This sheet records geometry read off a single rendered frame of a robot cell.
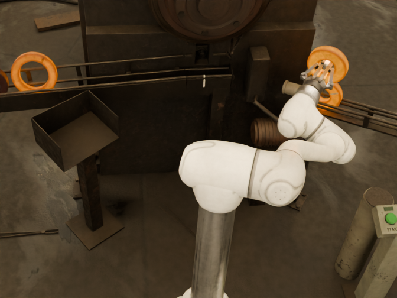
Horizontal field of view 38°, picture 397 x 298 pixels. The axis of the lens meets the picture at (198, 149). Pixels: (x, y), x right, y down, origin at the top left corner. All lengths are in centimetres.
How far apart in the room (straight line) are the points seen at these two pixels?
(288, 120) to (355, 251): 83
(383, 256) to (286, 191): 102
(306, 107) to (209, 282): 69
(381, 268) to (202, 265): 97
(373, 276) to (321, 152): 82
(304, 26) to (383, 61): 151
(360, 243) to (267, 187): 115
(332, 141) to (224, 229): 56
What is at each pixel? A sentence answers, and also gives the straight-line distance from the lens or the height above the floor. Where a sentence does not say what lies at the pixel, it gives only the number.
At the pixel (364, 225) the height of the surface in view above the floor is 40.
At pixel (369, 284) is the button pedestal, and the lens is 253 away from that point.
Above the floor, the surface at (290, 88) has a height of 69.
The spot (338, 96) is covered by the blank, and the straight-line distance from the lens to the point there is 241.
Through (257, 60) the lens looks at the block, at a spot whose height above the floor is 80.
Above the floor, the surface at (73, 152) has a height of 59.
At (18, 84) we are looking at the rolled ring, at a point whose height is 67.
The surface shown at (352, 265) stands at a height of 12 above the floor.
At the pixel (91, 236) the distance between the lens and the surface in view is 274.
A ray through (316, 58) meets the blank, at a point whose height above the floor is 93.
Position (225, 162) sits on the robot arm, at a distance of 144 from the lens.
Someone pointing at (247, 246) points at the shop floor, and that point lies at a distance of 273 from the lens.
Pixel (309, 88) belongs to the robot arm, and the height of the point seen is 96.
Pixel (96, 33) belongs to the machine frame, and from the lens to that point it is 239.
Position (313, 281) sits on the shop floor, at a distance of 269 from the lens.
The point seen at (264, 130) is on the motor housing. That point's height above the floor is 52.
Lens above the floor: 225
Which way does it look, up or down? 46 degrees down
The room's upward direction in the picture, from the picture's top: 4 degrees clockwise
